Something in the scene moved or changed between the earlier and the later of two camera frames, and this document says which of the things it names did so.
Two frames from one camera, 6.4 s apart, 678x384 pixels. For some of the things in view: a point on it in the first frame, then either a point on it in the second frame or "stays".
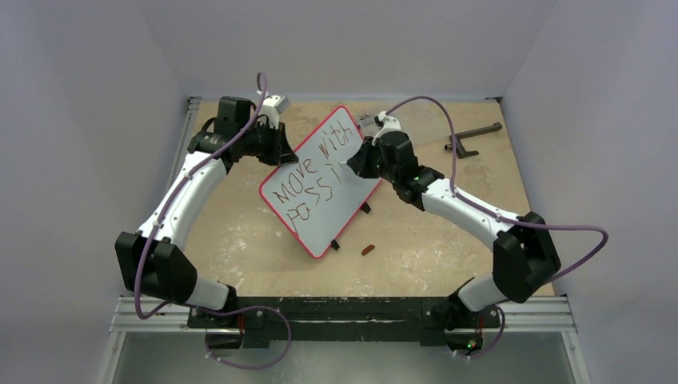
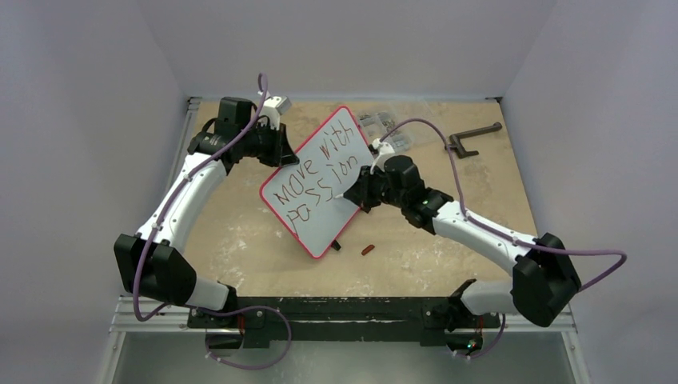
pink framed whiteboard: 319,198 stays
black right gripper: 368,161 -> 364,187
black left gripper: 281,153 stays
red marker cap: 367,250 stays
